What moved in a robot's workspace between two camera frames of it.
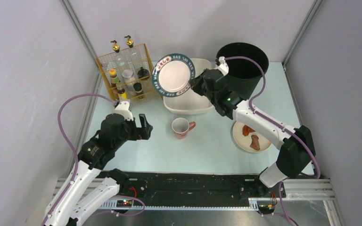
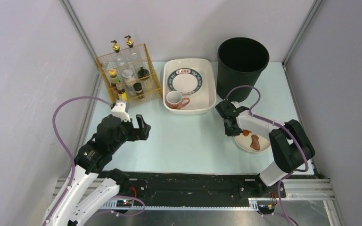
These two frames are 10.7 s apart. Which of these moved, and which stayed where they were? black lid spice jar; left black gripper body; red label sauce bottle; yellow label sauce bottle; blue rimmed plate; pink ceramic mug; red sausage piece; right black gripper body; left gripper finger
Moved: right black gripper body; blue rimmed plate; pink ceramic mug
Stayed: black lid spice jar; left black gripper body; red label sauce bottle; red sausage piece; yellow label sauce bottle; left gripper finger
